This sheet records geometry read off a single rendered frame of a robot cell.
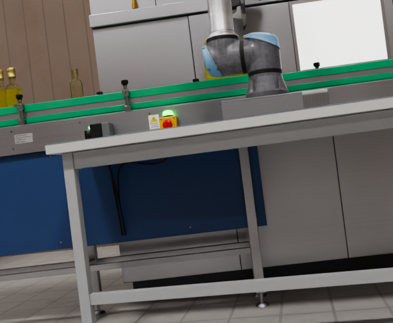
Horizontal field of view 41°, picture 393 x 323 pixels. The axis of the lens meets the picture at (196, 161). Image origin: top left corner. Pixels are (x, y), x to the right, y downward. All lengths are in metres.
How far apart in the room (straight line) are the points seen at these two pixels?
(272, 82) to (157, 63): 0.90
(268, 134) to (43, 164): 1.03
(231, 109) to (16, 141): 1.02
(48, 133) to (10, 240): 0.49
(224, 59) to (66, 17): 3.50
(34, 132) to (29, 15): 3.13
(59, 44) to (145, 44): 2.66
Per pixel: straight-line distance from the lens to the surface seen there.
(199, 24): 2.57
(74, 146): 1.90
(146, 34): 2.61
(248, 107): 1.76
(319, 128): 1.79
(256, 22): 2.56
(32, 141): 2.36
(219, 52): 1.85
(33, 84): 5.26
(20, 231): 2.41
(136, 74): 2.58
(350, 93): 2.37
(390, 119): 1.82
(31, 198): 2.38
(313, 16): 2.60
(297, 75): 2.36
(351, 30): 2.61
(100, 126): 2.19
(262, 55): 1.83
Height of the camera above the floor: 0.60
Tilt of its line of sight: 1 degrees up
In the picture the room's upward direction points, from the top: 7 degrees counter-clockwise
